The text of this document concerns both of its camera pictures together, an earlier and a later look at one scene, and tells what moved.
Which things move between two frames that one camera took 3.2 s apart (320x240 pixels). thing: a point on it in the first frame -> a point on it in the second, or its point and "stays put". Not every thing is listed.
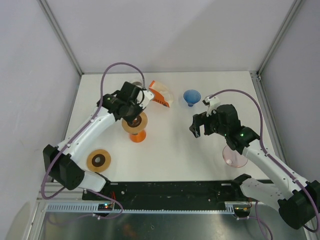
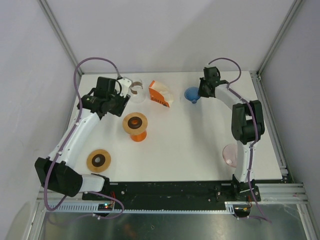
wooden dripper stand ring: x=134 y=130 stays put
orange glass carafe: x=139 y=138 stays put
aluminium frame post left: x=61 y=35 stays put
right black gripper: x=202 y=119 -> x=201 y=93
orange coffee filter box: x=163 y=94 stays put
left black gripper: x=131 y=119 -> x=118 y=111
